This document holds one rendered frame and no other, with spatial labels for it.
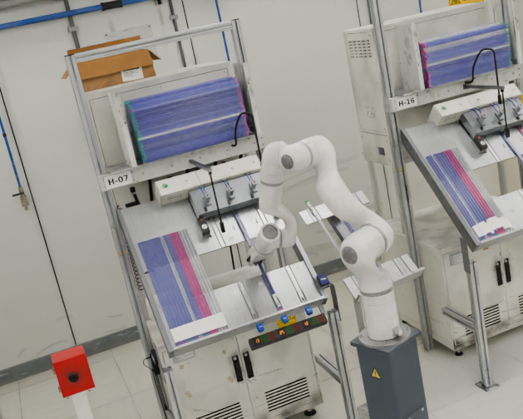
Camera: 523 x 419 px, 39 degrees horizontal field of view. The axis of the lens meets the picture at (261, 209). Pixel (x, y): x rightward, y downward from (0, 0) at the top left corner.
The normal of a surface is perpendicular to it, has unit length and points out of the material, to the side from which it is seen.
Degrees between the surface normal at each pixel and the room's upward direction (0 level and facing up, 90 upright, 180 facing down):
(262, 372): 90
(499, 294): 90
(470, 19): 90
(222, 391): 90
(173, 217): 44
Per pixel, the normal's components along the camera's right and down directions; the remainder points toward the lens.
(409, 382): 0.65, 0.07
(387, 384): -0.73, 0.32
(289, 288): 0.10, -0.55
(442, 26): 0.35, 0.18
